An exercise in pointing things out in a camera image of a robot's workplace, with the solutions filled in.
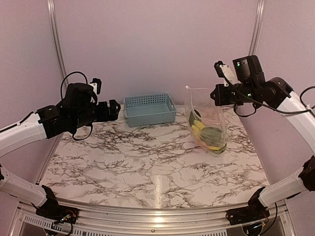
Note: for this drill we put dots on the yellow fake banana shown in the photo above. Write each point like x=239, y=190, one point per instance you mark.
x=197, y=127

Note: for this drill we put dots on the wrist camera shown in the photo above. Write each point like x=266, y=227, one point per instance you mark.
x=225, y=72
x=96, y=84

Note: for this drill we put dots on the front aluminium rail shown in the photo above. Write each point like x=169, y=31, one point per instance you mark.
x=99, y=220

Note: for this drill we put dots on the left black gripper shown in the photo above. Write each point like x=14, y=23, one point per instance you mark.
x=104, y=116

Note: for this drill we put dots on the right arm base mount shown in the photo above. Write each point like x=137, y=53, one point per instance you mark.
x=252, y=212

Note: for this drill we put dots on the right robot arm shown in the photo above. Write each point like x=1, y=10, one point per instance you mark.
x=247, y=84

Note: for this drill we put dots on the right aluminium frame post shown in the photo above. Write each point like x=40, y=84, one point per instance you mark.
x=257, y=27

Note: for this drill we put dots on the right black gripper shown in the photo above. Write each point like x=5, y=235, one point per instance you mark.
x=221, y=99

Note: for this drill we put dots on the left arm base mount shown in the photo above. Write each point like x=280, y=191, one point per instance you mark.
x=53, y=210

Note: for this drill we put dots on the green fake cabbage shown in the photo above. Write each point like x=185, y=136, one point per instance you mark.
x=211, y=135

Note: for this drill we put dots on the aluminium frame post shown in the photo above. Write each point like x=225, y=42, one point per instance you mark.
x=257, y=27
x=56, y=37

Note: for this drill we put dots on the light blue plastic basket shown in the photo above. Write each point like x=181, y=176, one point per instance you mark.
x=143, y=110

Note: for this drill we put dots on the clear zip top bag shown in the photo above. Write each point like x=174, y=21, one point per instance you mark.
x=211, y=115

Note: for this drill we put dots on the green orange fake mango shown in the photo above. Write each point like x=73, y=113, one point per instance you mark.
x=214, y=147

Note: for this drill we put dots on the left aluminium frame post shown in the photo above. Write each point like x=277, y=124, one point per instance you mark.
x=56, y=37

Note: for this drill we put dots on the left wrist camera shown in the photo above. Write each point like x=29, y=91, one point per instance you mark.
x=96, y=84

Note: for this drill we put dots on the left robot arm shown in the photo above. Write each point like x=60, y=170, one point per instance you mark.
x=79, y=107

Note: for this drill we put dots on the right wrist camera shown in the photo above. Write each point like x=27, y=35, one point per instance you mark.
x=225, y=72

